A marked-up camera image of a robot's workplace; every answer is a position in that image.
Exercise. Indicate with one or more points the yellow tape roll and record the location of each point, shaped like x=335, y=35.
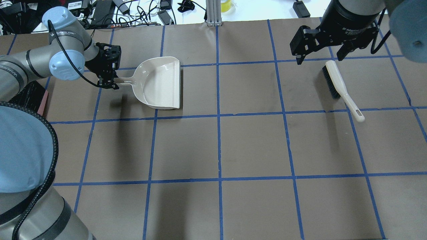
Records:
x=226, y=5

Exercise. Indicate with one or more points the beige plastic dustpan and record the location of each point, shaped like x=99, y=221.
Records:
x=156, y=83

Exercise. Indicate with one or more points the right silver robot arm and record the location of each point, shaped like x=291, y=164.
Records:
x=406, y=21

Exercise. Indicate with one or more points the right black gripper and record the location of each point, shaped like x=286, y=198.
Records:
x=348, y=20

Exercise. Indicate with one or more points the black power adapter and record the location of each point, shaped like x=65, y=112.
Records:
x=300, y=9

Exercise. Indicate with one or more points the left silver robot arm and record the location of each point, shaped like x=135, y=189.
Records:
x=31, y=209

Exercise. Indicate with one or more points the white hand brush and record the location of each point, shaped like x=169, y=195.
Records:
x=337, y=88

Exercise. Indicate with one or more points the black binder clip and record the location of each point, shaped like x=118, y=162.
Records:
x=185, y=6

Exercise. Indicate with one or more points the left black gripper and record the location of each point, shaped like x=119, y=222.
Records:
x=102, y=65

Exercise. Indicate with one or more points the black-lined trash bin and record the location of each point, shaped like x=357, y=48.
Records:
x=33, y=96

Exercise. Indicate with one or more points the aluminium frame post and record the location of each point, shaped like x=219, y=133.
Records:
x=213, y=12

